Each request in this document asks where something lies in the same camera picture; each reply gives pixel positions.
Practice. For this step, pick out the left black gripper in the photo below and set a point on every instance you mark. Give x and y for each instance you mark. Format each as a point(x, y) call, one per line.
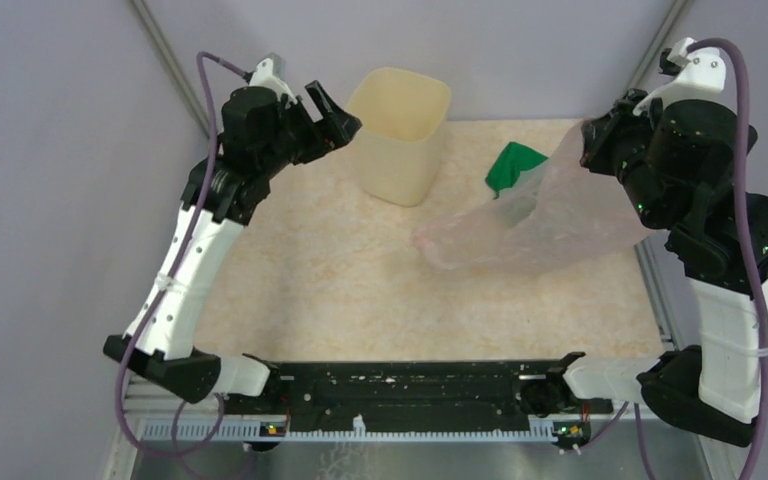
point(343, 127)

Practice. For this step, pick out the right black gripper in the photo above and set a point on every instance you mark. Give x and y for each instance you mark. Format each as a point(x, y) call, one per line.
point(598, 132)

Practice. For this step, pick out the beige plastic trash bin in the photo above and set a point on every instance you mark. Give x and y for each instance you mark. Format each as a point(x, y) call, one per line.
point(398, 151)

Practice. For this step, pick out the pink plastic trash bag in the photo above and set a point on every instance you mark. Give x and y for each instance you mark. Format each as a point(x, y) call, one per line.
point(556, 215)

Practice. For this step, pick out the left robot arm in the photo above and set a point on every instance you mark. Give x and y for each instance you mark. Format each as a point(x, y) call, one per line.
point(217, 205)

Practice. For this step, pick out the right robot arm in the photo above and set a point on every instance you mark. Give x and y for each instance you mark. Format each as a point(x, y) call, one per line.
point(711, 388)

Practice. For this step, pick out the green cloth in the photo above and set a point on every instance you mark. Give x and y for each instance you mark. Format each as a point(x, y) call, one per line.
point(510, 164)

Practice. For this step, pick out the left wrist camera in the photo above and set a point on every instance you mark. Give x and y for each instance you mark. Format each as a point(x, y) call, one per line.
point(269, 73)

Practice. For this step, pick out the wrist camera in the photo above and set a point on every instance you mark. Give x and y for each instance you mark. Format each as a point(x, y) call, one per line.
point(701, 76)
point(269, 73)

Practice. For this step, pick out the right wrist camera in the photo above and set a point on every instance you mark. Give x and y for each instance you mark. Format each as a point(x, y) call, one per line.
point(701, 76)

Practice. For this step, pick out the right aluminium frame post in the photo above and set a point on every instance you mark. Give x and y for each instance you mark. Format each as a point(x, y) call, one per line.
point(645, 75)

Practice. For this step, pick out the aluminium frame post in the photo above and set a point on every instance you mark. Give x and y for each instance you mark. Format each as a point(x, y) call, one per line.
point(645, 75)
point(170, 64)

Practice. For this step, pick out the left aluminium frame post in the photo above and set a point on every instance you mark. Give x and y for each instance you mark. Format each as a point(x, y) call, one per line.
point(170, 64)

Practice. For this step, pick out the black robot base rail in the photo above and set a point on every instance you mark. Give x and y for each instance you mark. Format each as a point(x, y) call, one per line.
point(415, 397)

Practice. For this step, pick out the white cable duct strip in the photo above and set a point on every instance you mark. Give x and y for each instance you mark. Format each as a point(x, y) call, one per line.
point(242, 430)

